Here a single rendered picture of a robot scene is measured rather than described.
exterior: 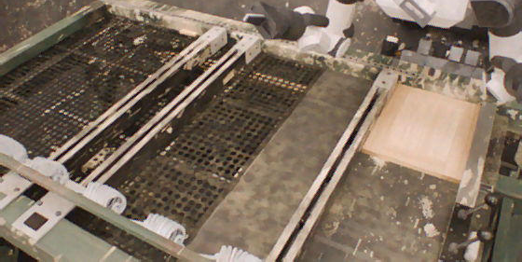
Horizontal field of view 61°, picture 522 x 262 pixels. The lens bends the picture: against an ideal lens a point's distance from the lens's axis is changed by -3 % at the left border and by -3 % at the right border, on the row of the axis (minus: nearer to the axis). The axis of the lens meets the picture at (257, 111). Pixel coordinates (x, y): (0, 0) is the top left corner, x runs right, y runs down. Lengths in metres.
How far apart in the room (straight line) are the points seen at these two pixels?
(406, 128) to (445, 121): 0.14
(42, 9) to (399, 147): 3.44
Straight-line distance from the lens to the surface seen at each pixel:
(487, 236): 1.18
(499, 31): 1.41
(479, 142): 1.60
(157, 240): 0.97
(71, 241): 1.25
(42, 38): 2.30
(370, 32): 2.76
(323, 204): 1.25
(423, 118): 1.67
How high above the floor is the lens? 2.69
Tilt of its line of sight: 65 degrees down
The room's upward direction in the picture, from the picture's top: 94 degrees counter-clockwise
